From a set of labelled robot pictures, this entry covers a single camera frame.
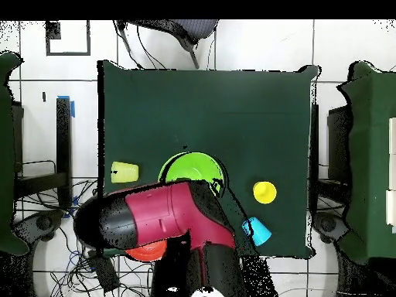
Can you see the large green bowl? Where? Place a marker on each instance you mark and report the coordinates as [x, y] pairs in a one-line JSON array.
[[191, 167]]

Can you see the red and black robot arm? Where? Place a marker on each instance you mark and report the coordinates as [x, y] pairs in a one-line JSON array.
[[161, 213]]

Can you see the dark green tablecloth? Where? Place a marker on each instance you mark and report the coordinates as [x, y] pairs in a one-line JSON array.
[[185, 108]]

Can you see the opaque yellow cup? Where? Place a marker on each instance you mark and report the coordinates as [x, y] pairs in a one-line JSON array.
[[264, 192]]

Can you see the translucent yellow cup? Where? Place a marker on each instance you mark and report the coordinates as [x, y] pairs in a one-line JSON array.
[[125, 172]]

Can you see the light blue cup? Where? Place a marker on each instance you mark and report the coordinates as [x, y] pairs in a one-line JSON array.
[[260, 232]]

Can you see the orange bowl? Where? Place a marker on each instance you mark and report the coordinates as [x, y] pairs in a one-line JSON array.
[[148, 252]]

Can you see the blue tape strip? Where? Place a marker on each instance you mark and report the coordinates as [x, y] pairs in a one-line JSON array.
[[74, 202], [72, 109]]

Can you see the grey office chair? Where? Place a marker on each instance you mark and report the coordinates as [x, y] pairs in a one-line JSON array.
[[191, 27]]

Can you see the black power strip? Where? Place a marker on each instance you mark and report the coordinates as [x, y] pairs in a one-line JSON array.
[[103, 272]]

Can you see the small black floor marker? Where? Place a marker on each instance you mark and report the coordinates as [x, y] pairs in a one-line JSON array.
[[44, 96]]

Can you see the black chair base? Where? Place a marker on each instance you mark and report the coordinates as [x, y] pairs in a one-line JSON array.
[[40, 224]]

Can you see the green table cloth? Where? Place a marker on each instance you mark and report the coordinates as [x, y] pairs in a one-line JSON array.
[[6, 154], [371, 154]]

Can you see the black square frame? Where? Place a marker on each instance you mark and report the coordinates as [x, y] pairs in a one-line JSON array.
[[53, 31]]

